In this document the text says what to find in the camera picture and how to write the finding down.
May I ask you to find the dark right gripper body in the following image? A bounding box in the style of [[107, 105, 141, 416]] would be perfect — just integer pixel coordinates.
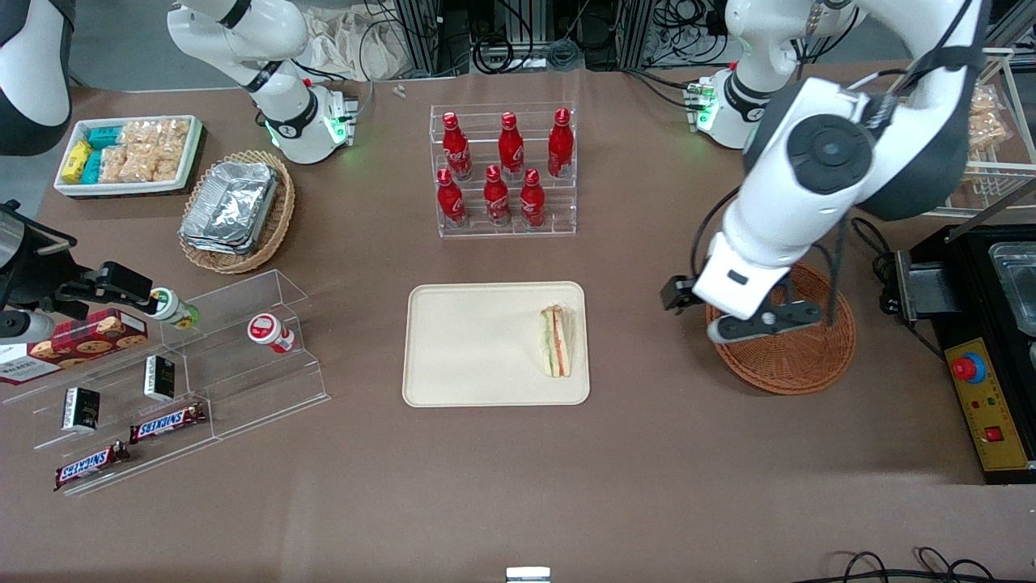
[[0, 202, 102, 318]]

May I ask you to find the triangular sandwich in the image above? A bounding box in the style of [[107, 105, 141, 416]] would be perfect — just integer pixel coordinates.
[[540, 304, 574, 379]]

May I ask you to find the round brown wicker basket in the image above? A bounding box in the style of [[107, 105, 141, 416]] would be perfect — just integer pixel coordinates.
[[706, 261, 857, 396]]

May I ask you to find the white rectangular snack tray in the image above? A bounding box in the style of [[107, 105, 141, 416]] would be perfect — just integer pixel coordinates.
[[53, 115, 203, 198]]

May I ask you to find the aluminium foil tray stack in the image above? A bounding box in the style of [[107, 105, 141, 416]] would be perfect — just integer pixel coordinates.
[[180, 161, 281, 256]]

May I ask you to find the oval light wicker basket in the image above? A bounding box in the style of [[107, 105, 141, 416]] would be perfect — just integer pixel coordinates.
[[178, 150, 296, 274]]

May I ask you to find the beige plastic tray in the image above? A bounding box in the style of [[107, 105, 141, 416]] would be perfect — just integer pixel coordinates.
[[402, 281, 591, 407]]

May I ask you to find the small green-lid bottle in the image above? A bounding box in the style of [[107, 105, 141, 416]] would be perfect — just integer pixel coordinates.
[[150, 288, 200, 330]]

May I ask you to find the red cookie box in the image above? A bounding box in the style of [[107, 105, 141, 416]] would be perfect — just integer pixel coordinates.
[[0, 309, 150, 386]]

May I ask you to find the small black box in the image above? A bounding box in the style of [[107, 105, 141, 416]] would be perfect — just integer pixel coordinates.
[[62, 387, 101, 432], [143, 355, 176, 402]]

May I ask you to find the yellow snack pack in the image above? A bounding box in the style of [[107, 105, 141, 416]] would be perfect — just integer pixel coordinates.
[[62, 140, 94, 185]]

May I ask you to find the clear acrylic bottle rack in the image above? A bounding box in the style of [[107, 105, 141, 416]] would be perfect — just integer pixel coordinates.
[[429, 103, 578, 239]]

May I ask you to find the small red-lid bottle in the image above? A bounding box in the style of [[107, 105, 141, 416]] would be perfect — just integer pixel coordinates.
[[247, 313, 297, 355]]

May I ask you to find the Snickers chocolate bar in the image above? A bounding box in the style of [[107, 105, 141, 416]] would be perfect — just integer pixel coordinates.
[[129, 402, 207, 445], [53, 441, 130, 492]]

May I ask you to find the clear acrylic tiered shelf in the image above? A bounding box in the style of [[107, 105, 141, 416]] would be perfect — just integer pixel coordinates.
[[0, 320, 219, 496], [160, 270, 331, 442]]

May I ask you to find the red cola bottle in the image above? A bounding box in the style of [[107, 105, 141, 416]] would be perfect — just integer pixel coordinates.
[[498, 112, 524, 181], [436, 168, 468, 229], [483, 165, 512, 227], [441, 112, 473, 181], [519, 168, 546, 228], [547, 108, 575, 179]]

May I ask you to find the black appliance housing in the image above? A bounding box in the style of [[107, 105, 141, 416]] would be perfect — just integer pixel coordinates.
[[881, 223, 1036, 485]]

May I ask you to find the steel rectangular pan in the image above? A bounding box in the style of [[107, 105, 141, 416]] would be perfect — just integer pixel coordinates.
[[987, 241, 1036, 337]]

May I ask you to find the yellow control panel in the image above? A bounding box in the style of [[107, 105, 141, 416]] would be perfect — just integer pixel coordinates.
[[945, 337, 1034, 472]]

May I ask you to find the white cloth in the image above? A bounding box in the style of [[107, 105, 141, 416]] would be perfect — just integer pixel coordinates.
[[304, 8, 414, 82]]

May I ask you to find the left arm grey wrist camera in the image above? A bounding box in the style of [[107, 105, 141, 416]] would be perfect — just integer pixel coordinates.
[[707, 298, 824, 345]]

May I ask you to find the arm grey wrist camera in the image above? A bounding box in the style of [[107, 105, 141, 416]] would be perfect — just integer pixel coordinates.
[[707, 298, 824, 345], [0, 310, 56, 345]]

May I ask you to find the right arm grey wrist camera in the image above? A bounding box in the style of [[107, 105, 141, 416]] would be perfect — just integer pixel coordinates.
[[0, 310, 56, 345]]

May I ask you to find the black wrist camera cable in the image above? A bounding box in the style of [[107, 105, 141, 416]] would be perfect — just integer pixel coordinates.
[[688, 0, 984, 329]]

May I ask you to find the aluminium frame post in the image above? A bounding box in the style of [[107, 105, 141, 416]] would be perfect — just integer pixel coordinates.
[[615, 0, 658, 70], [402, 0, 444, 78]]

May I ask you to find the black cable bundle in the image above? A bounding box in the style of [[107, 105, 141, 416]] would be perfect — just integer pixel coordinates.
[[654, 0, 733, 67]]

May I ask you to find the white wire rack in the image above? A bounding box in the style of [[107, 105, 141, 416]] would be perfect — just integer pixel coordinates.
[[923, 49, 1036, 219]]

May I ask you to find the coiled black cable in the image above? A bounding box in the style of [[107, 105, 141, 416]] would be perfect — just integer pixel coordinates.
[[472, 32, 584, 75]]

